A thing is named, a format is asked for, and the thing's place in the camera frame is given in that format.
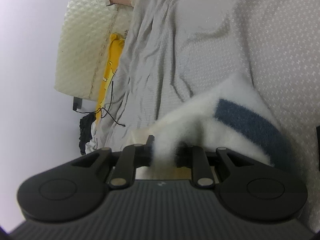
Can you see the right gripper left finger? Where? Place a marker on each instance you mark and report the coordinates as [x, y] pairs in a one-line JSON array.
[[128, 160]]

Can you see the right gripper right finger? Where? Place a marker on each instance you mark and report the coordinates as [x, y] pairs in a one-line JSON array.
[[196, 160]]

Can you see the white blue striped sweater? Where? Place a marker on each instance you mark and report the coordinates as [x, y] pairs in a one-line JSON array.
[[231, 114]]

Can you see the white clothes pile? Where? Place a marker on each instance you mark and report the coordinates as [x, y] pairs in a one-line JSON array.
[[92, 139]]

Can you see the black clothes pile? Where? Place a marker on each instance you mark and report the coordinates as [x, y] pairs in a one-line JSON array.
[[85, 131]]

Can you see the yellow pillow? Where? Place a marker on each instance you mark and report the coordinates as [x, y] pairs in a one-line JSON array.
[[114, 51]]

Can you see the cream quilted headboard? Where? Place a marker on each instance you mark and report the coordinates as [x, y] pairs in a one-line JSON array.
[[81, 55]]

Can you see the black wall socket strip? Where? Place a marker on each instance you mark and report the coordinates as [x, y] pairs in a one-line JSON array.
[[77, 104]]

